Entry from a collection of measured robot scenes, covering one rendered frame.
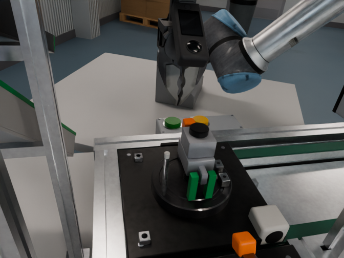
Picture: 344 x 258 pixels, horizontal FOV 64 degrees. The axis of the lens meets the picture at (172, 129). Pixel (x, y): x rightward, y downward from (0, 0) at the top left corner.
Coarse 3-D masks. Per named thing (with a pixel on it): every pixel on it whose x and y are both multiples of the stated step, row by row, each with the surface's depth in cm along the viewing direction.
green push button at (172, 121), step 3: (168, 117) 68; (171, 117) 68; (174, 117) 68; (165, 120) 66; (168, 120) 66; (171, 120) 67; (174, 120) 67; (177, 120) 67; (180, 120) 67; (165, 123) 66; (168, 123) 65; (171, 123) 65; (174, 123) 66; (177, 123) 66; (180, 123) 66; (168, 126) 65; (171, 126) 65; (174, 126) 65; (177, 126) 66
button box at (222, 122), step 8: (160, 120) 68; (208, 120) 70; (216, 120) 70; (224, 120) 71; (232, 120) 71; (160, 128) 66; (168, 128) 65; (176, 128) 66; (216, 128) 67; (224, 128) 68; (232, 128) 68; (240, 128) 68
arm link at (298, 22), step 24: (312, 0) 66; (336, 0) 63; (288, 24) 70; (312, 24) 68; (216, 48) 82; (240, 48) 77; (264, 48) 74; (288, 48) 74; (216, 72) 84; (240, 72) 77
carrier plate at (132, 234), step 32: (128, 160) 54; (160, 160) 54; (224, 160) 56; (128, 192) 47; (256, 192) 49; (128, 224) 41; (160, 224) 42; (192, 224) 42; (224, 224) 43; (128, 256) 37; (160, 256) 38; (192, 256) 40
